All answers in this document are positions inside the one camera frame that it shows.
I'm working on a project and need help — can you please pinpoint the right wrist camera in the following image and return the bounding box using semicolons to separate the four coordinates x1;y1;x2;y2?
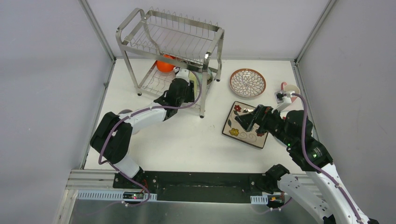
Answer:
275;91;295;112

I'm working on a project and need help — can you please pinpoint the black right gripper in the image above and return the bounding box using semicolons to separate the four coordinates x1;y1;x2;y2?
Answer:
234;104;295;148

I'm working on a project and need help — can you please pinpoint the pink ceramic mug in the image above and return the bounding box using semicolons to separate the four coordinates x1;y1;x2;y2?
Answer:
280;82;300;94

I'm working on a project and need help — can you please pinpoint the orange plastic bowl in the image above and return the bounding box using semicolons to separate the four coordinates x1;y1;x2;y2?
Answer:
156;60;175;73

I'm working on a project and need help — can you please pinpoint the round floral pattern plate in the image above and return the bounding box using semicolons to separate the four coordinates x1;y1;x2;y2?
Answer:
229;68;267;98

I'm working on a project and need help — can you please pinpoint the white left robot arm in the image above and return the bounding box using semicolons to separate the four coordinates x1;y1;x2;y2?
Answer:
90;78;195;189

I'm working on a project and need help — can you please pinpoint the translucent pink glass mug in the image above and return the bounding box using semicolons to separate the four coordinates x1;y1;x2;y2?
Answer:
118;109;139;135

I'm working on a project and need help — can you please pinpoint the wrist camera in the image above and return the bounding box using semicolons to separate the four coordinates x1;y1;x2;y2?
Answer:
275;91;295;112
173;67;190;83

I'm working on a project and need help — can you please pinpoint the square flower pattern plate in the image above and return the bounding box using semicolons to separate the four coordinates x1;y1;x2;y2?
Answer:
222;101;268;150

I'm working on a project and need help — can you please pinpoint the mint green ceramic bowl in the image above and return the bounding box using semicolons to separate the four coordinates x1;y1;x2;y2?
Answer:
206;69;213;85

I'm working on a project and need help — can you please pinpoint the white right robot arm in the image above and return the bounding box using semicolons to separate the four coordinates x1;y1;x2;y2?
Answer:
235;105;378;224

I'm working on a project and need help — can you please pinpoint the stainless steel dish rack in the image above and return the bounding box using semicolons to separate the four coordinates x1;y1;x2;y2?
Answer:
115;8;225;118

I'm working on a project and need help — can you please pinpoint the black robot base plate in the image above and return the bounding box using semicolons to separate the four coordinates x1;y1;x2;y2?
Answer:
113;171;279;203

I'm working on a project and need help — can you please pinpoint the pale yellow ceramic mug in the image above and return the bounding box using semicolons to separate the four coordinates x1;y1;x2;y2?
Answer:
192;71;203;91

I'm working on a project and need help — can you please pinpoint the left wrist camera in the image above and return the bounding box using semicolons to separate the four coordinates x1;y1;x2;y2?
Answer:
173;67;190;83

